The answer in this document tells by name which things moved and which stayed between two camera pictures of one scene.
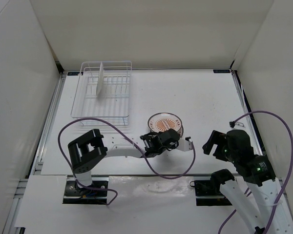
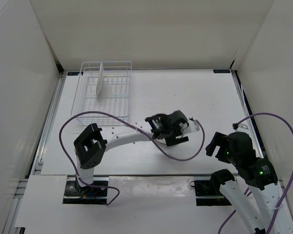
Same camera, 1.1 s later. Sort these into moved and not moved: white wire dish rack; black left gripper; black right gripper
Moved: black left gripper
Not moved: black right gripper; white wire dish rack
